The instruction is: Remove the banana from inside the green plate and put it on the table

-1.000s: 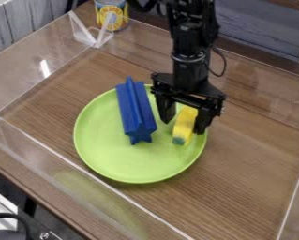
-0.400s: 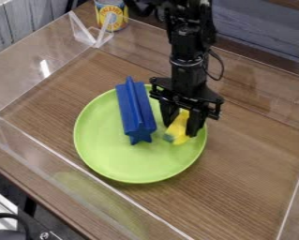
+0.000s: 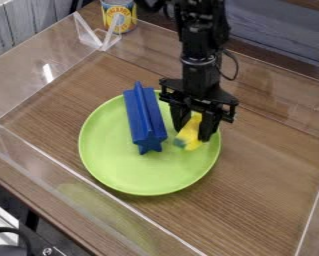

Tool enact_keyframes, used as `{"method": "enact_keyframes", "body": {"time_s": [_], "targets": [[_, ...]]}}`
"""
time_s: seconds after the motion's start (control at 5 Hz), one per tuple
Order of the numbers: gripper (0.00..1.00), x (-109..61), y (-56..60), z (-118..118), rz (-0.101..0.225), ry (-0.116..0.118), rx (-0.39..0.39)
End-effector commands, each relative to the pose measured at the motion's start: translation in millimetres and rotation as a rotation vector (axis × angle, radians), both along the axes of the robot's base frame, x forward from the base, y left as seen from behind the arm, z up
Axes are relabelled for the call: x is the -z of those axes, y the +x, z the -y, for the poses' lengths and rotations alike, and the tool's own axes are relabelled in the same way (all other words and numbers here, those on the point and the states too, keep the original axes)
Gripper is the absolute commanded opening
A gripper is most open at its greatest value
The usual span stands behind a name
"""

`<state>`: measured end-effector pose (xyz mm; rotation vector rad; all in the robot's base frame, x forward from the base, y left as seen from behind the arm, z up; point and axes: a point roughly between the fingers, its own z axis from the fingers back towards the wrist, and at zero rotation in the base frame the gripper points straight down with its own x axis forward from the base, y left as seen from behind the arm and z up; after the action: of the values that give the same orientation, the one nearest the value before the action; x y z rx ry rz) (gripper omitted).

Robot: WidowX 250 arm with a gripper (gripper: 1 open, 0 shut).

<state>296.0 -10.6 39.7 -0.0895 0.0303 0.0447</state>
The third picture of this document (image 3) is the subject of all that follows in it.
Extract black cable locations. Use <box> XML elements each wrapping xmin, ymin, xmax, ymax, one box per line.
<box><xmin>0</xmin><ymin>224</ymin><xmax>34</xmax><ymax>256</ymax></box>

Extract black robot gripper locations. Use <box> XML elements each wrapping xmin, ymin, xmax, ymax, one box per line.
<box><xmin>159</xmin><ymin>78</ymin><xmax>239</xmax><ymax>142</ymax></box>

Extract clear acrylic enclosure wall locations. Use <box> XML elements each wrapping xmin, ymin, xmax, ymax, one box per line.
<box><xmin>0</xmin><ymin>19</ymin><xmax>319</xmax><ymax>256</ymax></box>

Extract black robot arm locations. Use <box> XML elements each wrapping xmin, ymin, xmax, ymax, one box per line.
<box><xmin>159</xmin><ymin>0</ymin><xmax>239</xmax><ymax>142</ymax></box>

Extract green round plate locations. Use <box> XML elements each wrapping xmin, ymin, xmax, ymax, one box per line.
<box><xmin>77</xmin><ymin>96</ymin><xmax>222</xmax><ymax>196</ymax></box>

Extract blue star-shaped block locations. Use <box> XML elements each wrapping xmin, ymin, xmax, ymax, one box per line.
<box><xmin>123</xmin><ymin>81</ymin><xmax>168</xmax><ymax>155</ymax></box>

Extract black device with knob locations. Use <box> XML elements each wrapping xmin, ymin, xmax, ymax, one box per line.
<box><xmin>0</xmin><ymin>229</ymin><xmax>69</xmax><ymax>256</ymax></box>

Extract yellow toy banana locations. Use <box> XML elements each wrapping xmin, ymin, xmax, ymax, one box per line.
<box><xmin>173</xmin><ymin>114</ymin><xmax>201</xmax><ymax>151</ymax></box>

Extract yellow blue tin can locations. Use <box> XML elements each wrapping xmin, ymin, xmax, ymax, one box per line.
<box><xmin>100</xmin><ymin>0</ymin><xmax>136</xmax><ymax>34</ymax></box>

